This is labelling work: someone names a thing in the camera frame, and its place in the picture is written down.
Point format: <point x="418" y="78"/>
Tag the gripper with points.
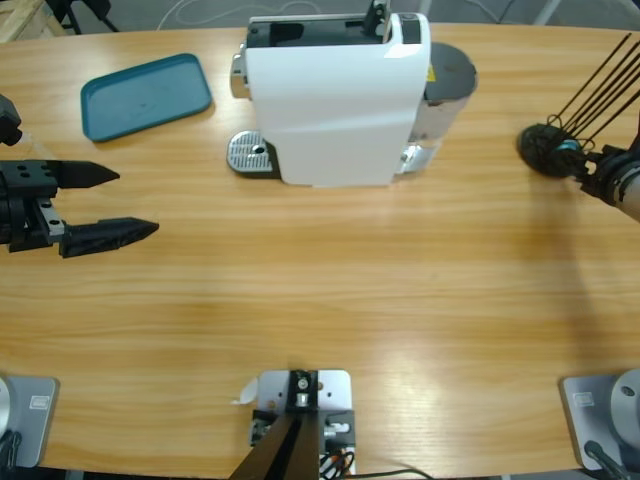
<point x="607" y="180"/>
<point x="22" y="205"/>

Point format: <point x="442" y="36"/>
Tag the teal coffee capsule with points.
<point x="568" y="146"/>

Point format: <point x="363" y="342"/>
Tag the white capsule coffee machine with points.
<point x="330" y="110"/>

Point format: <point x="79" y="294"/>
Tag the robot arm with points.
<point x="632" y="192"/>

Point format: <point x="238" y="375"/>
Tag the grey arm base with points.
<point x="30" y="420"/>
<point x="600" y="415"/>

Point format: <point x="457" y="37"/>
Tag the black capsule holder stand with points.
<point x="537" y="145"/>

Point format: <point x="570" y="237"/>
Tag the teal plastic tray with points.
<point x="145" y="97"/>

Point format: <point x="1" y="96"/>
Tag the white metal pole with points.
<point x="547" y="10"/>

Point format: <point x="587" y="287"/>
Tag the grey lidded water tank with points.
<point x="450" y="70"/>

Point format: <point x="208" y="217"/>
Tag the wooden crate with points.
<point x="20" y="20"/>

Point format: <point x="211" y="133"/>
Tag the black stand legs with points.
<point x="80" y="5"/>

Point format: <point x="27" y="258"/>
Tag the white tape piece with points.
<point x="247" y="392"/>

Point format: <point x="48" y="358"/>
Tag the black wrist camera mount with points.
<point x="7" y="120"/>

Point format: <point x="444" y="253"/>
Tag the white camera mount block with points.
<point x="332" y="390"/>

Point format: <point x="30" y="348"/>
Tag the dark camera post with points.
<point x="285" y="450"/>

